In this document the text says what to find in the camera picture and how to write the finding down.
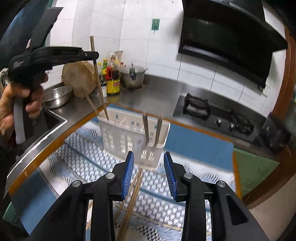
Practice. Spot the green wall sticker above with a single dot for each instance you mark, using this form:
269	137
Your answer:
155	23

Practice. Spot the black range hood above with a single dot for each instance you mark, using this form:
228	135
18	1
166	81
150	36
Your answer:
231	34

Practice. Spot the stainless steel bowl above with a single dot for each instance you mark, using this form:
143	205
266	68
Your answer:
56	97

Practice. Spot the brown wooden chopstick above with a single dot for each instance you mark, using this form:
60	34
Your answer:
135	183
158	132
88	215
145	129
91	103
100	90
131	204

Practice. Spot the green cabinet door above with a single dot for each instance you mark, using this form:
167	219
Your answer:
254	171

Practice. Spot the white plastic utensil holder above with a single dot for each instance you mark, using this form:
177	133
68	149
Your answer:
120	139

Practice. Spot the small glass jar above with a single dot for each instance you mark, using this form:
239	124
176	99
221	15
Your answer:
104	89

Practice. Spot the blue white patterned cloth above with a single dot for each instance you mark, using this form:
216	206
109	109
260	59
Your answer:
76	160

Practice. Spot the person's left hand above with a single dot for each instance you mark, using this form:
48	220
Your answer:
34	99

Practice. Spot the green capped bottle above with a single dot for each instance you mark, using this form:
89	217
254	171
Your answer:
105	68

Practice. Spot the round wooden chopping block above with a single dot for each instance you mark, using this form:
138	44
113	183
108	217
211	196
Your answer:
79	78

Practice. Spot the plastic food packet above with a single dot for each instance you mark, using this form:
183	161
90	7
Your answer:
118	56

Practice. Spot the steel pressure cooker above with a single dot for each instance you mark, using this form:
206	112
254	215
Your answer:
133	77

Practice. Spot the black gas stove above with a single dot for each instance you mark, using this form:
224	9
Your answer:
215	115

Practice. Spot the person's blue clothing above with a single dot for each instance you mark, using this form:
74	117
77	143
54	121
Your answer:
20	20

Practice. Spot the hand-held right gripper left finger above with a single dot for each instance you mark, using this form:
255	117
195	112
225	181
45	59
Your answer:
128	178

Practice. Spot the stainless steel sink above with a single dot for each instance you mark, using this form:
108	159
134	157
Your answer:
49	125

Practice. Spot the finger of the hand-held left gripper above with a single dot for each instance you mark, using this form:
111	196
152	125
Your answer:
74	55

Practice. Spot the black box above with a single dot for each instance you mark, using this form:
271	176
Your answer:
276	133

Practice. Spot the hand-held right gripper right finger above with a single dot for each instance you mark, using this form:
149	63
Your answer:
170	179

